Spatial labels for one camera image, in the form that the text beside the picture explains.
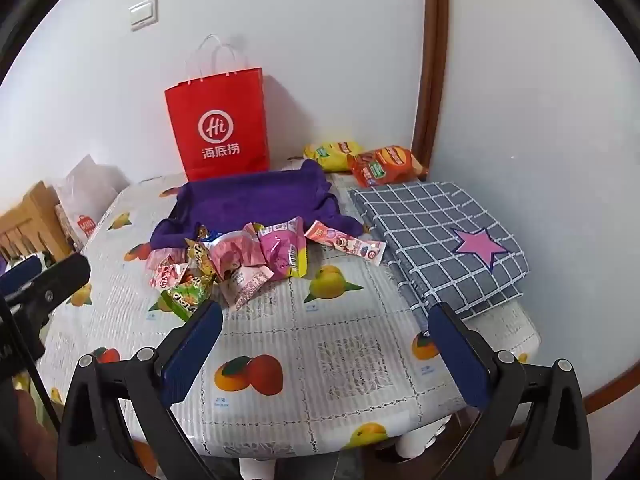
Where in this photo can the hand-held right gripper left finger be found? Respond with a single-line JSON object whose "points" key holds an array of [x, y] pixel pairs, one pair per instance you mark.
{"points": [[195, 345]]}

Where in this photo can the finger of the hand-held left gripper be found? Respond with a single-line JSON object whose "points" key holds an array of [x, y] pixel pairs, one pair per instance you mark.
{"points": [[62, 275], [20, 272]]}

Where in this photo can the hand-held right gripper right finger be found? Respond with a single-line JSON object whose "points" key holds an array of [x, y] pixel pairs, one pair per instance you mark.
{"points": [[460, 355]]}

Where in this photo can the green snack packet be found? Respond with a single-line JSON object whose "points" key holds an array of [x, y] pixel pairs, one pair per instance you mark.
{"points": [[187, 297]]}

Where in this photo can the small pink snack packet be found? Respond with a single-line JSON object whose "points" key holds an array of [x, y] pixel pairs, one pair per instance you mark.
{"points": [[245, 285]]}

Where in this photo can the white pink lychee snack packet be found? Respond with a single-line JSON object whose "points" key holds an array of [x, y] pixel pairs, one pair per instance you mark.
{"points": [[165, 272]]}

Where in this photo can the yellow snack packet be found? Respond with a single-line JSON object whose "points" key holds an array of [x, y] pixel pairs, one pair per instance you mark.
{"points": [[197, 255]]}

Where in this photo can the blue snack packet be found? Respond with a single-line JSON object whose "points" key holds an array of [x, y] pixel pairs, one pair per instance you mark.
{"points": [[212, 234]]}

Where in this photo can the large pink yellow-edged snack packet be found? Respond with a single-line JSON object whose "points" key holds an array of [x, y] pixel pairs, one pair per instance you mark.
{"points": [[280, 252]]}

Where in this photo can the long pink stick snack packet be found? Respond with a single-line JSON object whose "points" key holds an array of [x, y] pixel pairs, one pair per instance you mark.
{"points": [[345, 245]]}

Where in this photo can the purple towel covered tray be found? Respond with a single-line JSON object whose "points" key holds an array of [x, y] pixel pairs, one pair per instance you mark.
{"points": [[260, 195]]}

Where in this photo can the wooden chair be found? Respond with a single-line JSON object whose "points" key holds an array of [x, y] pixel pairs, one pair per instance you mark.
{"points": [[30, 210]]}

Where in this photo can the white plastic bag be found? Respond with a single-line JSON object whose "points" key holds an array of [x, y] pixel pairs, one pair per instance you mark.
{"points": [[95, 185]]}

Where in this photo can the white table leg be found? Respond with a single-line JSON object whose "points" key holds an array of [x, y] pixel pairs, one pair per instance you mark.
{"points": [[257, 470], [417, 442]]}

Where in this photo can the grey checked cloth pink star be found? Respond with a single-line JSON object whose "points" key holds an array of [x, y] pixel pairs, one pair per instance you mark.
{"points": [[430, 240]]}

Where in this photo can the fruit print tablecloth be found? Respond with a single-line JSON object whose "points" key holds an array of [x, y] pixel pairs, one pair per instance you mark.
{"points": [[325, 340]]}

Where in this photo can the wooden baseboard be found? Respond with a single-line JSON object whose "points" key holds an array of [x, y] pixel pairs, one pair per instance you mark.
{"points": [[607, 392]]}

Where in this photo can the orange chips bag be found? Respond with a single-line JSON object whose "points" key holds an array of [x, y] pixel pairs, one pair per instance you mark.
{"points": [[385, 165]]}

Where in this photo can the red paper bag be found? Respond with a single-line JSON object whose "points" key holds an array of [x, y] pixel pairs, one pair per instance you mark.
{"points": [[220, 125]]}

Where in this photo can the yellow chips bag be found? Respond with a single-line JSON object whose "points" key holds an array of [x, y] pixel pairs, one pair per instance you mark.
{"points": [[330, 157]]}

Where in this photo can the white light switch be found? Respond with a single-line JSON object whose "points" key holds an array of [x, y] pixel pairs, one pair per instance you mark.
{"points": [[143, 14]]}

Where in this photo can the wooden door frame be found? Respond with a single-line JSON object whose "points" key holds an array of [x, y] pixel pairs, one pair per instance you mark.
{"points": [[432, 60]]}

